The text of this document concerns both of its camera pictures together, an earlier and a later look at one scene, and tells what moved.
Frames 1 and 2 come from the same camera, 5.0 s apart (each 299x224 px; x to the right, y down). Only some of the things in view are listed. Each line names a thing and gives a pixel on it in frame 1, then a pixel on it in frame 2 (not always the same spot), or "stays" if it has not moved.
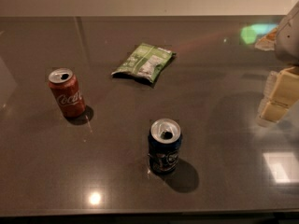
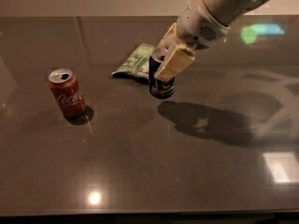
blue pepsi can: [163, 146] to [160, 88]
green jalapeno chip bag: [146, 62] stays
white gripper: [290, 41] to [196, 24]
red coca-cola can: [67, 90] stays
